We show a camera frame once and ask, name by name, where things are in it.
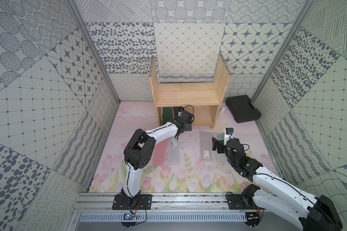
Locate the clear pencil case with label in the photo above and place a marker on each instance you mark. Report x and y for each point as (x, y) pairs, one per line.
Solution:
(206, 153)

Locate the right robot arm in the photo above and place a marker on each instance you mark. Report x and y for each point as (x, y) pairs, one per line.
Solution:
(268, 191)

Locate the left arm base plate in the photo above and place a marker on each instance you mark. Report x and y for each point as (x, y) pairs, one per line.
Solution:
(139, 202)

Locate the black pencil case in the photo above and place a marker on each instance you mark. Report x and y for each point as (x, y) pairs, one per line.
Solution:
(188, 127)

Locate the clear white pencil case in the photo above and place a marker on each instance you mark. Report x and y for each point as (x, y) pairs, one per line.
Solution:
(173, 155)

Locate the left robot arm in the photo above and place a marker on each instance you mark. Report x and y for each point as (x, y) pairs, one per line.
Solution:
(139, 150)

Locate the white slotted cable duct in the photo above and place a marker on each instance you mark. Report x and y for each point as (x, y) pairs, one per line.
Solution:
(164, 216)

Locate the black plastic tool case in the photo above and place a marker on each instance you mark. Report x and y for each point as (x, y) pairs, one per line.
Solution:
(242, 109)

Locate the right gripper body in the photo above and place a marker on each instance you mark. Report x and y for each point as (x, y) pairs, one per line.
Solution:
(230, 158)

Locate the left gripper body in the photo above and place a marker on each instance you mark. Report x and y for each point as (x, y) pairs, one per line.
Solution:
(185, 118)

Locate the wooden shelf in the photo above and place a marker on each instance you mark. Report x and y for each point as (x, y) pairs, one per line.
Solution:
(206, 97)

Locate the small white roll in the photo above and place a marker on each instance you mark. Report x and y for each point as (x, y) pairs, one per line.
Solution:
(222, 110)

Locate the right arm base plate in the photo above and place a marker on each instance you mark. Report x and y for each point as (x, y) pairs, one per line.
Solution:
(244, 201)

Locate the pink pencil case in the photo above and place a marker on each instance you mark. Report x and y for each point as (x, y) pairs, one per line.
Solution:
(159, 153)

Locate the aluminium mounting rail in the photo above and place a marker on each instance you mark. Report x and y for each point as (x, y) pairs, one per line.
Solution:
(179, 202)

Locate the dark green pencil case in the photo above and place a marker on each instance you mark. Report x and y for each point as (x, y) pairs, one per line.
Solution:
(167, 114)

